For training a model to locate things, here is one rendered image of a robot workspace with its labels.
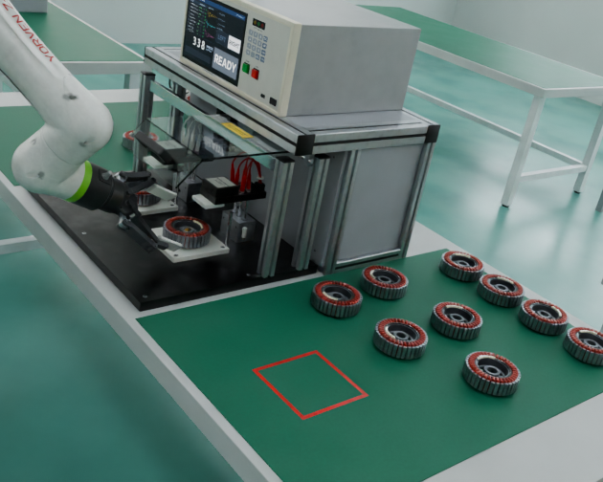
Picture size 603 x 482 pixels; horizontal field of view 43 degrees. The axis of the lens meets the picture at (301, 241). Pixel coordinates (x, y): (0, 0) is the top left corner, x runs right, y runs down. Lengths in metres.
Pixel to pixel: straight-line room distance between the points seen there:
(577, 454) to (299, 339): 0.57
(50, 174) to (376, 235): 0.82
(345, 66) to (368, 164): 0.23
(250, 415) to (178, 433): 1.11
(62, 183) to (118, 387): 1.19
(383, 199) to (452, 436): 0.67
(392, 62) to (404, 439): 0.91
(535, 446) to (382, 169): 0.73
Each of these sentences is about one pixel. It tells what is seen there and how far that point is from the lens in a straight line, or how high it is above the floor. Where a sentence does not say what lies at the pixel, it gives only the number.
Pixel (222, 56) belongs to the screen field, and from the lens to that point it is 1.88.
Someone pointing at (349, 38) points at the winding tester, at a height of 1.29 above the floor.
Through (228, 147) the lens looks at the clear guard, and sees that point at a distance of 1.62.
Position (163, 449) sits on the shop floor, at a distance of 2.41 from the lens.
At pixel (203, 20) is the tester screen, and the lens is 1.95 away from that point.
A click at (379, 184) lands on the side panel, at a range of 1.85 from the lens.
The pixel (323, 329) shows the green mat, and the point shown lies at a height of 0.75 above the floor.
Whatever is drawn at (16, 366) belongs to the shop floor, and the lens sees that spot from 2.71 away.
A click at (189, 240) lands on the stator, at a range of 1.78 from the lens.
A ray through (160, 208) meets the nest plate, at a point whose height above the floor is 0.78.
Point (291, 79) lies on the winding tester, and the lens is 1.69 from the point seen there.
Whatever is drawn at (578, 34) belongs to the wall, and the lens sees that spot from 8.60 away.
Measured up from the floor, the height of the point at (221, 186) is 0.92.
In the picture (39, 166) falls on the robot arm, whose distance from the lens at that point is 1.53.
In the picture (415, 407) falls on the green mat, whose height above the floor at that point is 0.75.
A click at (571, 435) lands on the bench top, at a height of 0.75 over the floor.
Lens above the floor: 1.61
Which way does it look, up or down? 25 degrees down
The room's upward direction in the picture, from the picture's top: 11 degrees clockwise
